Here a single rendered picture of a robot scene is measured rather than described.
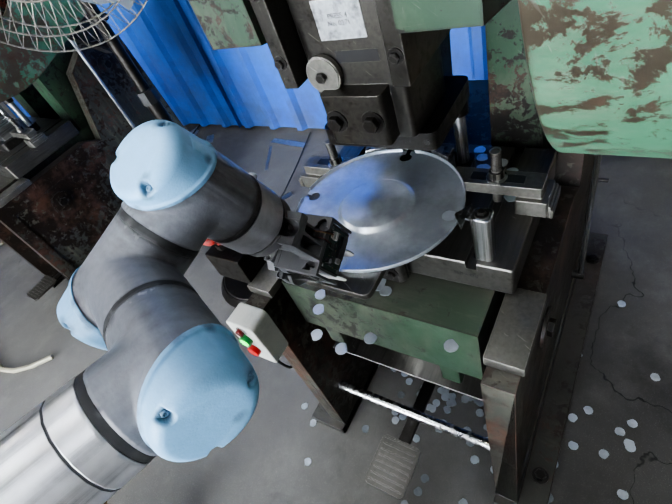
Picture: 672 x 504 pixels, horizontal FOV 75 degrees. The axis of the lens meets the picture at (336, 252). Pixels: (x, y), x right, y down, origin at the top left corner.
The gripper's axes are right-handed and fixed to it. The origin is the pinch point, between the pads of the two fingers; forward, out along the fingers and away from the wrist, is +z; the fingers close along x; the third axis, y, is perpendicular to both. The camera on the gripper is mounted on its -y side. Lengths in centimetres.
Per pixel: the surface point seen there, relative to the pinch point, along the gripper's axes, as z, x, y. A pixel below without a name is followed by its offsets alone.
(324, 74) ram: -10.9, 24.9, -2.7
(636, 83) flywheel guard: -34.2, 5.5, 33.8
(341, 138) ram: -3.1, 19.3, -2.1
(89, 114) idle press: 34, 47, -149
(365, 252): 3.2, 3.7, 3.8
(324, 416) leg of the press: 69, -34, -28
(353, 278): 1.3, -0.8, 4.0
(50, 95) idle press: 22, 48, -157
